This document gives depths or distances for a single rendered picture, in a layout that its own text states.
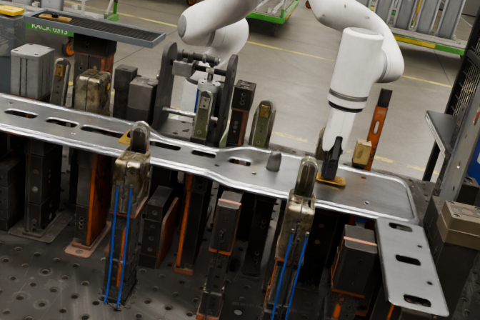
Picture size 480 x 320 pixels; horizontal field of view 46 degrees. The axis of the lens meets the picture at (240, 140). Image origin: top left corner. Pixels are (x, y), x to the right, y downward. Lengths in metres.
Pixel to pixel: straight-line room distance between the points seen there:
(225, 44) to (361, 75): 0.74
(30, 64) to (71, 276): 0.54
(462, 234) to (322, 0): 0.56
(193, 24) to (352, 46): 0.72
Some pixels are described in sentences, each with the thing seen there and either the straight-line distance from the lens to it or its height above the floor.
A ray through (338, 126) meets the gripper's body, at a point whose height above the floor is 1.15.
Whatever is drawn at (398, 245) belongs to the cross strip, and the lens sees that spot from 1.14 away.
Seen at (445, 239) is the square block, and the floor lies 1.01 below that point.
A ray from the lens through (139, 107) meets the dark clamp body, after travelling 1.49.
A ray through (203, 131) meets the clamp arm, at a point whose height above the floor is 1.00.
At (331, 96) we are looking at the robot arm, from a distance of 1.22.
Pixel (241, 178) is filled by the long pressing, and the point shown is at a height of 1.00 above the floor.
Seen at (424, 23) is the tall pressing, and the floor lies 0.44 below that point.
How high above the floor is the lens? 1.55
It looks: 23 degrees down
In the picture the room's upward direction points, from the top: 11 degrees clockwise
